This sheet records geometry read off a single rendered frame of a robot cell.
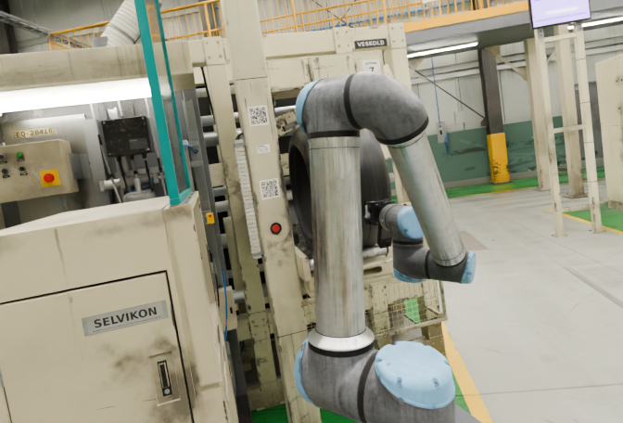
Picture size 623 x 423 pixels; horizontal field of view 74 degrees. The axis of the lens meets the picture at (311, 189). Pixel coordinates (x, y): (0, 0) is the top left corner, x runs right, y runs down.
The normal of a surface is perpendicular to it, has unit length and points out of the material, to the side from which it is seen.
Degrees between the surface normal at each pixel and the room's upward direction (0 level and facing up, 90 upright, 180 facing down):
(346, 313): 90
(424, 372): 10
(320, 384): 83
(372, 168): 76
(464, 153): 90
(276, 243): 90
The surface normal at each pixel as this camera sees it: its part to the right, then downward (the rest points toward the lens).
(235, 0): 0.24, 0.04
